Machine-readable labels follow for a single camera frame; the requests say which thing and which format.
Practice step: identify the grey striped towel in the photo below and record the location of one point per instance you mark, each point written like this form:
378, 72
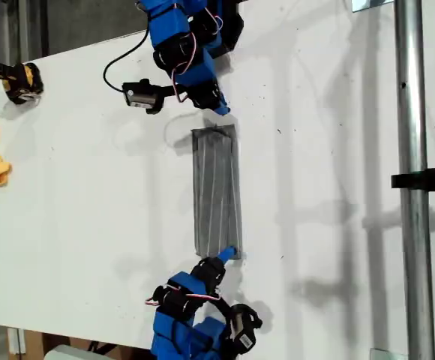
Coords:
215, 187

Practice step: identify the white box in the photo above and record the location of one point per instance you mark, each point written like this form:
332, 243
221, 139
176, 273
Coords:
67, 354

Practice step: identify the yellow black power drill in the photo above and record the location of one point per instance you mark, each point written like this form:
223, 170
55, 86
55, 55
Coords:
22, 82

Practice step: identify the brown cardboard box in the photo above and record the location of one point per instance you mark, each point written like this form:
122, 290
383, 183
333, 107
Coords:
33, 343

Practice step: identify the black camera stalk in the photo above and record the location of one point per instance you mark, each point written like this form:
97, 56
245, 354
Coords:
172, 93
225, 307

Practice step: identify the black camera box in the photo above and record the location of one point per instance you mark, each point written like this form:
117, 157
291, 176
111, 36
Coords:
244, 330
140, 96

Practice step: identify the metal corner bracket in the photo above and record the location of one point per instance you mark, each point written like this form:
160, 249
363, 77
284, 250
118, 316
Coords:
363, 4

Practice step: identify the steel post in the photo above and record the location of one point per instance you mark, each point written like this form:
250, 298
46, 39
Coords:
412, 112

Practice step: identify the white table support bracket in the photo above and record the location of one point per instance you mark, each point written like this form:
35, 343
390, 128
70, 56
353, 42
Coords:
17, 341

